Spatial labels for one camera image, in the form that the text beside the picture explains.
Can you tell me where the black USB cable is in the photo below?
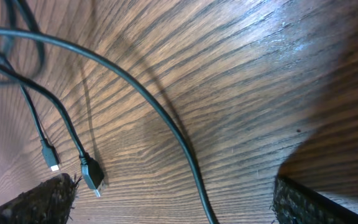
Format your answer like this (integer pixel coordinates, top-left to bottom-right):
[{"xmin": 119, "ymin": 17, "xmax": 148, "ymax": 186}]
[{"xmin": 0, "ymin": 27, "xmax": 219, "ymax": 224}]

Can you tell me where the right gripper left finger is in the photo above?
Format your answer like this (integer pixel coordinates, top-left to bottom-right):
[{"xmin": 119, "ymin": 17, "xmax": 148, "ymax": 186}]
[{"xmin": 0, "ymin": 173, "xmax": 80, "ymax": 224}]

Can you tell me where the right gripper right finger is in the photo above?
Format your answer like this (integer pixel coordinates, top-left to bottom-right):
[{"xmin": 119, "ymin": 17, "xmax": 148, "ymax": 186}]
[{"xmin": 272, "ymin": 175, "xmax": 358, "ymax": 224}]

